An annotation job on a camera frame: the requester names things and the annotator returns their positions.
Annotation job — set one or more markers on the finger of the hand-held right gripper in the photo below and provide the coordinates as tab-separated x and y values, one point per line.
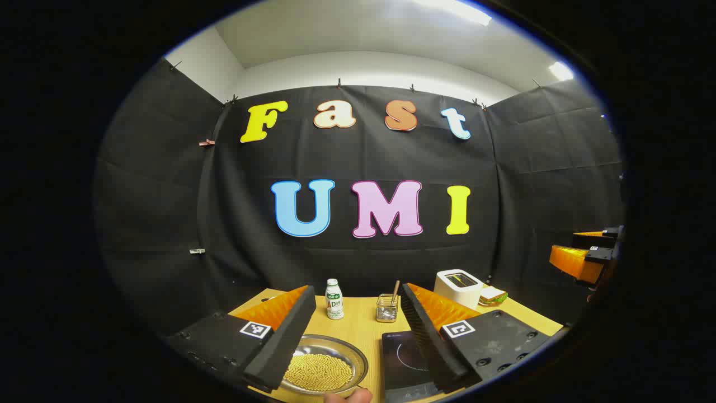
601	235
573	262

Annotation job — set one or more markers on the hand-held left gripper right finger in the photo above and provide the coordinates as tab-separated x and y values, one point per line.
428	341

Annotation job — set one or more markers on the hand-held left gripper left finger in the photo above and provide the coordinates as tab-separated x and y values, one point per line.
285	341

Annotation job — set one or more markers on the black induction cooktop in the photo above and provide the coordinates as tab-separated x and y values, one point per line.
403	358

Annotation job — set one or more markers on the stainless steel pot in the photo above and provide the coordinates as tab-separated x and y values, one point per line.
347	350

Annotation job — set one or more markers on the pile of yellow soybeans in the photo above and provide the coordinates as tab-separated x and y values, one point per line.
319	372

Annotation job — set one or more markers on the white toaster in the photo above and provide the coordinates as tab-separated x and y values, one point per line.
456	285

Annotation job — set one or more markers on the white bottle green label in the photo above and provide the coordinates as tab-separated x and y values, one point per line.
334	302

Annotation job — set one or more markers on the sandwich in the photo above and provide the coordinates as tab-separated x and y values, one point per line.
493	295

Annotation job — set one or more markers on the ceiling light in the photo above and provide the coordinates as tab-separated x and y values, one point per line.
561	71

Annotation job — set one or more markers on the black backdrop cloth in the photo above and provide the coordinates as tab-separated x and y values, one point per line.
391	157

